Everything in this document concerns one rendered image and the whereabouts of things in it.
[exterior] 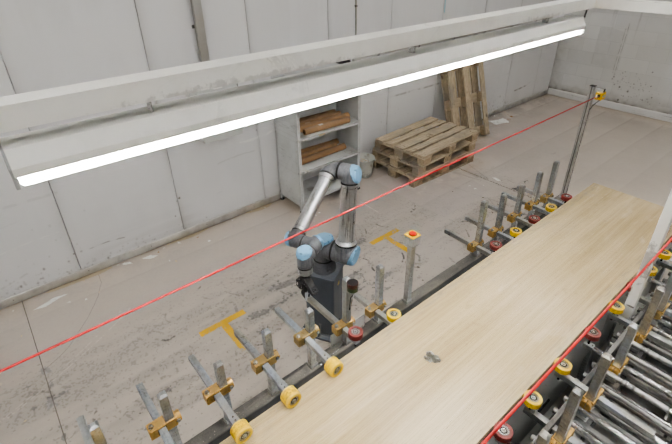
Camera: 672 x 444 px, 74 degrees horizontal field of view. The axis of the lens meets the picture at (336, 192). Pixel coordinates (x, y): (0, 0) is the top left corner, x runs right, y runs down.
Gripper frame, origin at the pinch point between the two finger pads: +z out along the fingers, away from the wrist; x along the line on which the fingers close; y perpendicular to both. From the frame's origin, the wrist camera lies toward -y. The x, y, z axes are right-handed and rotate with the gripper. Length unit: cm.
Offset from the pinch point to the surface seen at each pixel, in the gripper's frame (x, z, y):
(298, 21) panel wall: -169, -116, 236
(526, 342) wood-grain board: -62, -7, -104
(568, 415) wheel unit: -29, -18, -140
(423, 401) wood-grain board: 4, -7, -92
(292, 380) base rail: 34.9, 12.8, -31.4
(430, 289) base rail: -75, 13, -33
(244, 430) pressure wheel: 75, -15, -57
